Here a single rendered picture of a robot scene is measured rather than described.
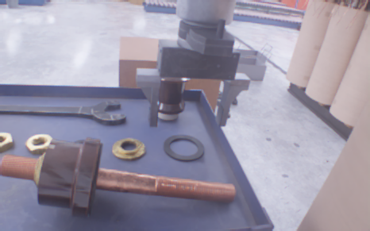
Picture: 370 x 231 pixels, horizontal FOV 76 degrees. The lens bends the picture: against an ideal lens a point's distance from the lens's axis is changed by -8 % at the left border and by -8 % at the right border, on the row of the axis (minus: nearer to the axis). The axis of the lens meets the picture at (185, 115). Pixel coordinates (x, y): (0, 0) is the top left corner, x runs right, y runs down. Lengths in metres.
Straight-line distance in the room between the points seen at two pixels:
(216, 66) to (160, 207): 0.24
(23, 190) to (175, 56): 0.32
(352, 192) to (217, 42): 0.27
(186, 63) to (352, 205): 0.31
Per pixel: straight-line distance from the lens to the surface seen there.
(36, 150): 0.52
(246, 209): 0.44
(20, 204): 0.45
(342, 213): 0.42
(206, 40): 0.34
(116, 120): 0.58
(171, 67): 0.41
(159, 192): 0.38
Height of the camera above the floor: 1.19
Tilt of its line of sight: 30 degrees down
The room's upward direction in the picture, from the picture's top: 8 degrees clockwise
